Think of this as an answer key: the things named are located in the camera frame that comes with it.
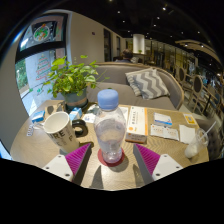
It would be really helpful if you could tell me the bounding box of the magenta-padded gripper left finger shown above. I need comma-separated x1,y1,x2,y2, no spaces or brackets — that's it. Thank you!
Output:
42,143,93,185

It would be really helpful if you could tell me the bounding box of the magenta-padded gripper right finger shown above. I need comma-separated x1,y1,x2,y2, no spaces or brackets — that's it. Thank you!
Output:
132,143,184,186

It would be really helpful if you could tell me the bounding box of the clear bottle with blue cap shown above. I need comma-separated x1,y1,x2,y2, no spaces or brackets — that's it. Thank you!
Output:
93,88,128,165

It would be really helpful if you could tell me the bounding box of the flat round red coaster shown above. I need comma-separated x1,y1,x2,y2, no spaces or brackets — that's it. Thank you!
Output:
97,147,126,168

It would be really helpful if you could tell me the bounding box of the white printed leaflet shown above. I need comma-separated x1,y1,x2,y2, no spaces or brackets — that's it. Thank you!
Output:
149,123,180,142

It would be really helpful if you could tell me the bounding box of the white and orange box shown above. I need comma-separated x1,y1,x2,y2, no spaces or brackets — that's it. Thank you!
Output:
124,105,149,145

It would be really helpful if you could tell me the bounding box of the white and blue packet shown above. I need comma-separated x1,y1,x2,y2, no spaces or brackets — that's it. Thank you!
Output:
152,112,174,128

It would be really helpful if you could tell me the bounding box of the small blue box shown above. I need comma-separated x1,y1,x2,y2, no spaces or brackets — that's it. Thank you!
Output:
68,106,84,122

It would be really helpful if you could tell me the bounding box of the white paper napkin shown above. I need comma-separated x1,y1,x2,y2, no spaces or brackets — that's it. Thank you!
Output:
178,123,197,145

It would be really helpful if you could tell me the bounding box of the clear plastic cup with straw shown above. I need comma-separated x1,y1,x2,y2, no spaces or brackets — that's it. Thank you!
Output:
183,120,218,160

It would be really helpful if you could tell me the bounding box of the silver blister pack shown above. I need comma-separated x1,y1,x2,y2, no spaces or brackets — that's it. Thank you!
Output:
26,123,36,137

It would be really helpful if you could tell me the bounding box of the blue tissue pack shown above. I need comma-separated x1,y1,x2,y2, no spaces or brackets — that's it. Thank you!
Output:
30,109,46,124

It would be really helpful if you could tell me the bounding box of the yellow card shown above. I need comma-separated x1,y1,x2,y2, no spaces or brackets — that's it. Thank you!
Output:
182,112,199,126

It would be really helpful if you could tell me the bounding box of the grey zigzag striped pillow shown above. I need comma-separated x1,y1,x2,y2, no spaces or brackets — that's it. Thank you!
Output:
124,67,171,101

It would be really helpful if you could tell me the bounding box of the green potted plant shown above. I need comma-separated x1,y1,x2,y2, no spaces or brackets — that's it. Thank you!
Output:
42,54,108,113

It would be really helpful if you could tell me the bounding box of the group of wooden dining chairs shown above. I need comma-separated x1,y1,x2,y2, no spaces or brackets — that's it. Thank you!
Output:
173,64,224,118

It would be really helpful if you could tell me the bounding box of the grey curved sofa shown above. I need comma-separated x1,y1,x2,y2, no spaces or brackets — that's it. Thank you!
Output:
87,61,185,111

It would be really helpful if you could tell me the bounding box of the person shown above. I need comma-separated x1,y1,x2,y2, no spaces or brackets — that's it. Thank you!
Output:
114,48,135,64

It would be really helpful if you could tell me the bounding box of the white mug with black handle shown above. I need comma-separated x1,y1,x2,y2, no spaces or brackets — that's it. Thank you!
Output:
32,110,90,155

